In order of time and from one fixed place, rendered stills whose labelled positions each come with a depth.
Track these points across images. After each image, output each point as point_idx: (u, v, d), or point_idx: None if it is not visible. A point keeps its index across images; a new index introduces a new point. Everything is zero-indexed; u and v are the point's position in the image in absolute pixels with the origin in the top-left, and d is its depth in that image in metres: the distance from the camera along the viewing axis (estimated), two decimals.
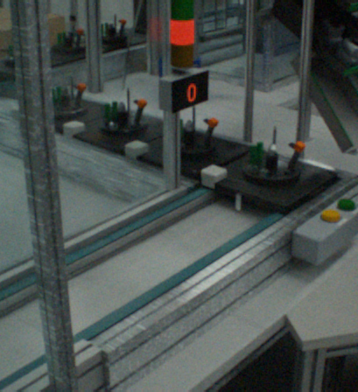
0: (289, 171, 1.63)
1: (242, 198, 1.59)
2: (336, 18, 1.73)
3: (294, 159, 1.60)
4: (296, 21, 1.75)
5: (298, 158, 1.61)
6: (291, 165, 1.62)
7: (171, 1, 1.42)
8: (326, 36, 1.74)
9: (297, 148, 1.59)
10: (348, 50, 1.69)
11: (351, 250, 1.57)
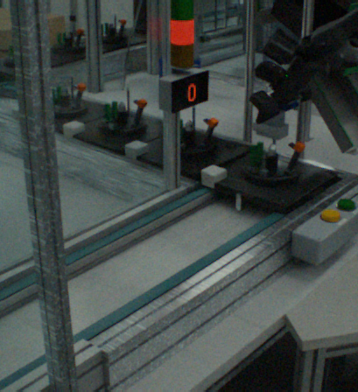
0: (289, 171, 1.63)
1: (242, 198, 1.59)
2: (352, 38, 1.68)
3: (294, 159, 1.60)
4: (296, 21, 1.75)
5: (298, 158, 1.61)
6: (291, 165, 1.62)
7: (171, 1, 1.42)
8: (353, 59, 1.69)
9: (297, 148, 1.59)
10: (269, 120, 1.59)
11: (351, 250, 1.57)
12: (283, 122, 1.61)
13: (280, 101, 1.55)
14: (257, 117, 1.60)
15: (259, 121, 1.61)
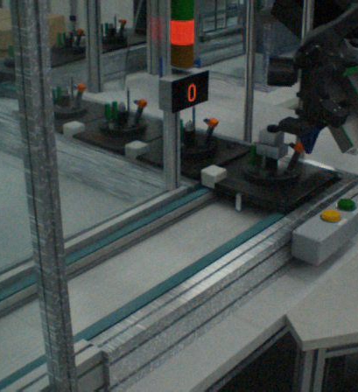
0: (289, 171, 1.63)
1: (242, 198, 1.59)
2: (352, 38, 1.68)
3: (294, 159, 1.60)
4: (296, 21, 1.75)
5: (298, 158, 1.61)
6: (291, 165, 1.62)
7: (171, 1, 1.42)
8: (353, 59, 1.69)
9: (297, 148, 1.59)
10: (269, 139, 1.62)
11: (351, 250, 1.57)
12: (282, 141, 1.63)
13: None
14: (312, 146, 1.58)
15: (309, 147, 1.59)
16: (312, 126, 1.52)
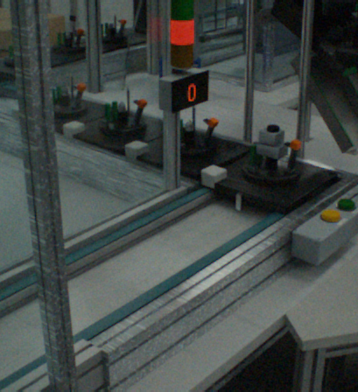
0: (289, 171, 1.63)
1: (242, 198, 1.59)
2: None
3: (292, 157, 1.61)
4: (296, 21, 1.75)
5: (296, 157, 1.61)
6: (291, 164, 1.62)
7: (171, 1, 1.42)
8: None
9: (292, 145, 1.59)
10: (269, 139, 1.62)
11: (351, 250, 1.57)
12: (282, 141, 1.63)
13: None
14: None
15: None
16: None
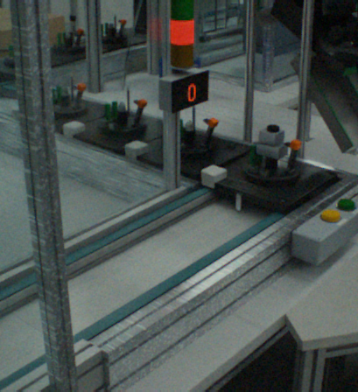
0: (289, 171, 1.63)
1: (242, 198, 1.59)
2: None
3: (292, 157, 1.61)
4: (296, 21, 1.75)
5: (296, 157, 1.61)
6: (291, 164, 1.62)
7: (171, 1, 1.42)
8: None
9: (292, 145, 1.59)
10: (269, 139, 1.62)
11: (351, 250, 1.57)
12: (282, 141, 1.63)
13: None
14: None
15: None
16: None
